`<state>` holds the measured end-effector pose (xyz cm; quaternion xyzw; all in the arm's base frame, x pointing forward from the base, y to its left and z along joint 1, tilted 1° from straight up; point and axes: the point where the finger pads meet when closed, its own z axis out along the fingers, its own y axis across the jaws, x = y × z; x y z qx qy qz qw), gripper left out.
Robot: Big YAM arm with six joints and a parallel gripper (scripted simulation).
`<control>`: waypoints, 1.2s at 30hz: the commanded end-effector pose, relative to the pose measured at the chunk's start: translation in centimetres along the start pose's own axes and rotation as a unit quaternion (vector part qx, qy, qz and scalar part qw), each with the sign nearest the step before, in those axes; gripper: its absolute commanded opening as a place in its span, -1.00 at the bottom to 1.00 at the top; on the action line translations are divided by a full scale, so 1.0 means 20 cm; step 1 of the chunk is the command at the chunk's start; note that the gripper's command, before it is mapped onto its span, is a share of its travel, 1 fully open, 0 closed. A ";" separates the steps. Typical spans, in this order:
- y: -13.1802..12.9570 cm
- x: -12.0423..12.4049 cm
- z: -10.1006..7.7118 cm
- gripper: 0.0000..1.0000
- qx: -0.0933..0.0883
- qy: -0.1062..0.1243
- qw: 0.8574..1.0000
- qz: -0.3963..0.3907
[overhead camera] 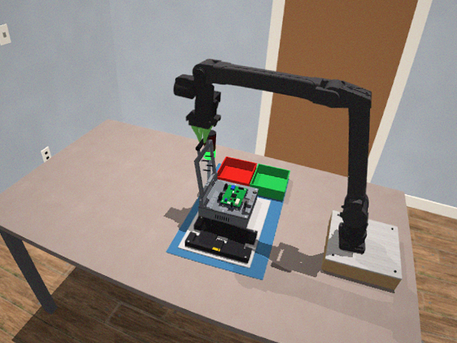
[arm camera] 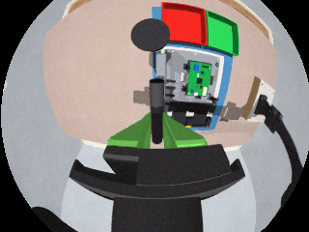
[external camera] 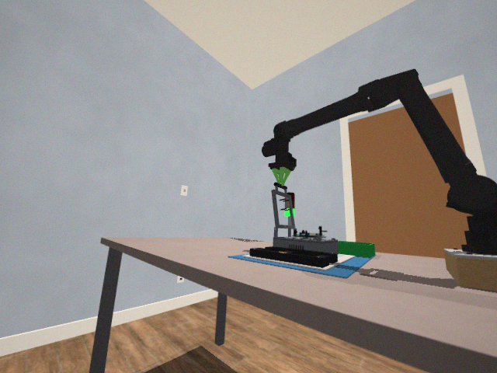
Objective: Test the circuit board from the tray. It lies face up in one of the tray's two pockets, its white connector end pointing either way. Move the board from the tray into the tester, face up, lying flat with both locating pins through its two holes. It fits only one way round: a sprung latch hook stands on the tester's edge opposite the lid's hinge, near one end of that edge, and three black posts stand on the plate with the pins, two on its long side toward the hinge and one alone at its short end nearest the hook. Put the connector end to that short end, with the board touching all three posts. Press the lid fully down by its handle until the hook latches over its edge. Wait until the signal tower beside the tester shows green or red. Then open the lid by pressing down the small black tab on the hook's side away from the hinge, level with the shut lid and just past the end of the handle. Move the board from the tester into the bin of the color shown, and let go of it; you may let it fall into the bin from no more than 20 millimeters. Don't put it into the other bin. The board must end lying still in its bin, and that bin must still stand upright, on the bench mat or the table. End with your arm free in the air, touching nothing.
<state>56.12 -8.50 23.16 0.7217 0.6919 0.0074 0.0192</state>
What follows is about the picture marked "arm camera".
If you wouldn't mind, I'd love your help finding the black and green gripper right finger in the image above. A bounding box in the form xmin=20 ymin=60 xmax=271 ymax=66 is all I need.
xmin=162 ymin=112 xmax=208 ymax=149

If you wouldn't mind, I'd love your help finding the green bin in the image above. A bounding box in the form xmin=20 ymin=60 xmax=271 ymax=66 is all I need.
xmin=204 ymin=10 xmax=239 ymax=56

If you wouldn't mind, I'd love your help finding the green circuit board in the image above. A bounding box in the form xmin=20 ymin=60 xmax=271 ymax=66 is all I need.
xmin=187 ymin=62 xmax=211 ymax=96

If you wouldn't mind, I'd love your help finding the red open tray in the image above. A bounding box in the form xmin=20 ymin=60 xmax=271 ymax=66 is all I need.
xmin=161 ymin=2 xmax=207 ymax=45

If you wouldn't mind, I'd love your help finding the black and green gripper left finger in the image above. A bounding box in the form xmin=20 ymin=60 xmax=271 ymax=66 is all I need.
xmin=106 ymin=112 xmax=152 ymax=149

